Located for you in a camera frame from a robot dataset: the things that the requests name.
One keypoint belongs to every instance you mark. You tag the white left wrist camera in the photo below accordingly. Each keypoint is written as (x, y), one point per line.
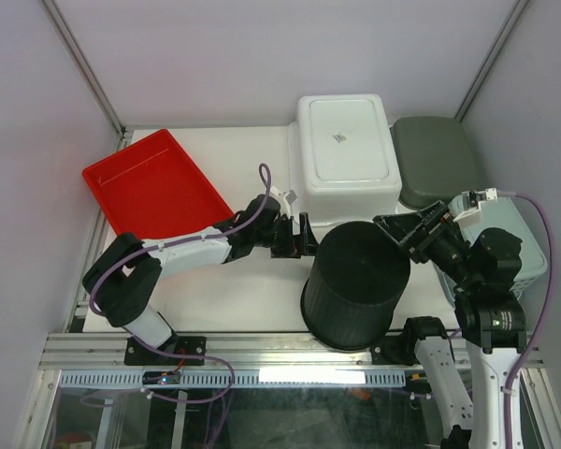
(286, 200)

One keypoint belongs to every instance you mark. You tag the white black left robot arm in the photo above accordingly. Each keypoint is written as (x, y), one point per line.
(120, 283)

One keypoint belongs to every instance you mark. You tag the black round bucket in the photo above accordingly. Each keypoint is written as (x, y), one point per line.
(356, 280)

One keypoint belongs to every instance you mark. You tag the white plastic tub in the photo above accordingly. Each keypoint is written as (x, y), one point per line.
(342, 160)

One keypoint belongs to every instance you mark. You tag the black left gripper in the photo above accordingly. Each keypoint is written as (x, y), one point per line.
(295, 246)

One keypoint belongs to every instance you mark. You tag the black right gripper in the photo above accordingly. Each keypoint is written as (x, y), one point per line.
(402, 227)

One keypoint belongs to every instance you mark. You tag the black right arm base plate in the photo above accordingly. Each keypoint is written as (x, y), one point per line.
(392, 350)

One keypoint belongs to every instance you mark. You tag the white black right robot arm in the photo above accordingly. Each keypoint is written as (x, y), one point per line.
(489, 315)

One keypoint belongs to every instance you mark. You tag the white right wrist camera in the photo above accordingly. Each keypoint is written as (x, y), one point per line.
(467, 207)

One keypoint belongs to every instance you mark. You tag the white slotted cable duct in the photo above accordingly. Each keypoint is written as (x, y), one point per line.
(268, 377)

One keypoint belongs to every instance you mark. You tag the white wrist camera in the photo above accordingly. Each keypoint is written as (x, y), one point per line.
(286, 200)
(467, 207)

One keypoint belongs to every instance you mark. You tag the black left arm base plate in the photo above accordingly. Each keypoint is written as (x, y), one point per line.
(166, 353)

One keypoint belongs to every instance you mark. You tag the red plastic tray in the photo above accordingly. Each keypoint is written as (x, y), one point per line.
(154, 190)

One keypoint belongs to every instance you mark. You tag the aluminium mounting rail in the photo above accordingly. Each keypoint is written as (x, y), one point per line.
(242, 350)

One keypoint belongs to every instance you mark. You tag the dark green plastic tray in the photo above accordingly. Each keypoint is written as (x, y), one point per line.
(435, 158)

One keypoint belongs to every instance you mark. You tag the light teal perforated basket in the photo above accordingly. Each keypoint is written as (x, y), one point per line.
(502, 213)

